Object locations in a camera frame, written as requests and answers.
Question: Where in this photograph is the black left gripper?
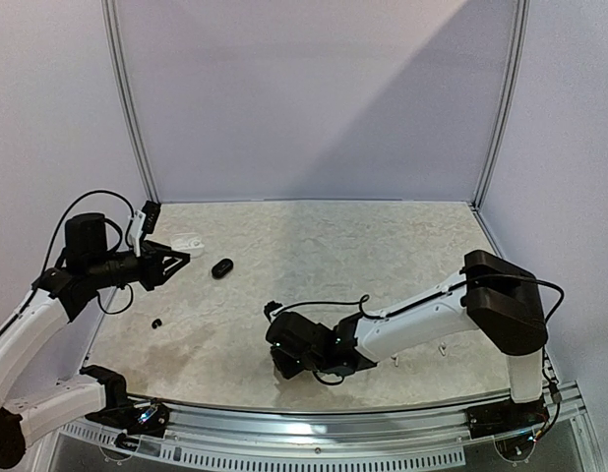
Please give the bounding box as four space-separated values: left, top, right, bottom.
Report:
88 239 190 290

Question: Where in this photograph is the white oval charging case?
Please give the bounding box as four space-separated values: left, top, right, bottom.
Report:
170 233 205 259

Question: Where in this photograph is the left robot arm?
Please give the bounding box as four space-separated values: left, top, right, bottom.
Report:
0 211 191 469

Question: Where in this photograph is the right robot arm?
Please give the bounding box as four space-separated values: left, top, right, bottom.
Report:
264 250 564 445

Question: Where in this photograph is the black oval charging case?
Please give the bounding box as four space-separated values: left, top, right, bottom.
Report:
211 258 234 280

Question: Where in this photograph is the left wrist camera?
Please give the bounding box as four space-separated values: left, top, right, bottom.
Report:
125 201 161 258

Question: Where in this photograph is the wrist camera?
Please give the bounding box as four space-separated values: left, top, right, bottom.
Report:
263 301 283 323
125 201 161 258

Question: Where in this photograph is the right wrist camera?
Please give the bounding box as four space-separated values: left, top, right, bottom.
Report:
263 301 283 323

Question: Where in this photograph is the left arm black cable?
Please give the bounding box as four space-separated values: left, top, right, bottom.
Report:
45 190 138 316

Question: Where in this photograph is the aluminium front rail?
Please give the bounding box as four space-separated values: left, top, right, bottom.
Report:
37 383 603 471

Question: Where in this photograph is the left aluminium wall post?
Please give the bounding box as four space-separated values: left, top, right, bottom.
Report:
101 0 160 203

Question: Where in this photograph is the aluminium wall post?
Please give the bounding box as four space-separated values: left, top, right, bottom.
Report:
101 0 160 203
471 0 529 212

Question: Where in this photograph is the right aluminium wall post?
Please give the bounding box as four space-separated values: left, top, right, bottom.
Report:
471 0 529 212

